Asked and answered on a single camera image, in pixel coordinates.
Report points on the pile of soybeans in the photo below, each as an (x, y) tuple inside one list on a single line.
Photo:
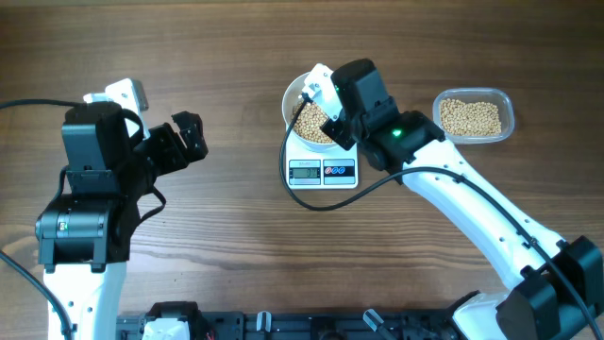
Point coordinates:
[(469, 119)]

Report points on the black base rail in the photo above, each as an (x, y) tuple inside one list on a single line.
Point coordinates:
[(187, 325)]

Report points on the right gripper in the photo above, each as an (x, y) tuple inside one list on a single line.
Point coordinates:
[(335, 132)]

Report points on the white digital kitchen scale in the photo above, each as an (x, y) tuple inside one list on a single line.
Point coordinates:
[(312, 166)]

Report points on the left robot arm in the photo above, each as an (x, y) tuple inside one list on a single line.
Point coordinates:
[(84, 235)]

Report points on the soybeans in white bowl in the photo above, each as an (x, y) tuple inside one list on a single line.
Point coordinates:
[(309, 123)]

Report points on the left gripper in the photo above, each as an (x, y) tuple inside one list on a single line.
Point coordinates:
[(179, 154)]

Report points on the clear plastic container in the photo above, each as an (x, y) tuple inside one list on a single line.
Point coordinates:
[(472, 95)]

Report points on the white bowl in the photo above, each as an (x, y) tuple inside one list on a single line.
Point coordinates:
[(291, 98)]

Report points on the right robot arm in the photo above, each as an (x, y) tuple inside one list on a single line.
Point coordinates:
[(553, 288)]

